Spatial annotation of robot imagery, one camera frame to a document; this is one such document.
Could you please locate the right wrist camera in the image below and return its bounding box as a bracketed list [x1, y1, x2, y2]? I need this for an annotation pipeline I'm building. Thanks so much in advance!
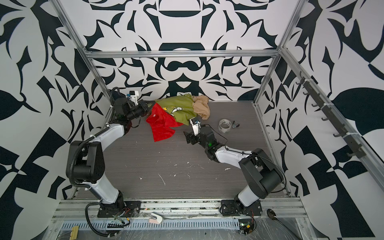
[190, 117, 201, 136]

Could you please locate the small black clip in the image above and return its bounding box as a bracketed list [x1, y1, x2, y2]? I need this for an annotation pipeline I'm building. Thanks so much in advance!
[232, 121, 240, 129]

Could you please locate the beige cloth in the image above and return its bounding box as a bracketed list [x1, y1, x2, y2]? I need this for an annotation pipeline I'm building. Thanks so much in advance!
[192, 96, 211, 120]

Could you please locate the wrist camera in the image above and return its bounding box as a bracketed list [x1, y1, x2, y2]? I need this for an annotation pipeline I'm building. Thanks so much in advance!
[190, 117, 201, 136]
[126, 91, 140, 106]

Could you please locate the white perforated cable tray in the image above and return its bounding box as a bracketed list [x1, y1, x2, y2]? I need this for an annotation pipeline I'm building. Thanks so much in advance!
[59, 218, 241, 231]

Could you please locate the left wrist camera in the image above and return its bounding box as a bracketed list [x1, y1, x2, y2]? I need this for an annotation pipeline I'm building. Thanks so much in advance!
[126, 91, 140, 106]

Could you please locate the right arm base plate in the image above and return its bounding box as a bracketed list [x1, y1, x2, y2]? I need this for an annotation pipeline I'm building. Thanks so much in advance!
[219, 200, 263, 216]

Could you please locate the clear tape roll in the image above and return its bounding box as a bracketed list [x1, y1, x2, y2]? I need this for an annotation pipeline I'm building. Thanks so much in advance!
[218, 119, 233, 134]

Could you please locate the black corrugated cable conduit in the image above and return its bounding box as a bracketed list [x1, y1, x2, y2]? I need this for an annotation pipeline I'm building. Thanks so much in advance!
[82, 202, 132, 238]

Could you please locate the black wall hook rack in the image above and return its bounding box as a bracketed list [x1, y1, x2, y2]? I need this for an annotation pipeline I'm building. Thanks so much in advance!
[297, 71, 367, 159]

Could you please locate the red cloth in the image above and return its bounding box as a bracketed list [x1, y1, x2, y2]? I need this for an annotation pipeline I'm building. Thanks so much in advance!
[146, 103, 183, 142]

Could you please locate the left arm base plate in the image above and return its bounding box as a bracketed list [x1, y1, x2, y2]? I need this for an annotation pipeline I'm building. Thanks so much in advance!
[97, 201, 142, 218]

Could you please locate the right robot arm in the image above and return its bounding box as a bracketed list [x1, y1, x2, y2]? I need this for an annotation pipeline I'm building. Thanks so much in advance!
[184, 125, 285, 207]

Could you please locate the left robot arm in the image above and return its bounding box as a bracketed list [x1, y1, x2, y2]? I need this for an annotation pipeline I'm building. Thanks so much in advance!
[66, 97, 155, 208]

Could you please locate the green printed cloth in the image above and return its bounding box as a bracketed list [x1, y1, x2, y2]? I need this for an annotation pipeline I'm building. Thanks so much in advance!
[157, 94, 197, 126]

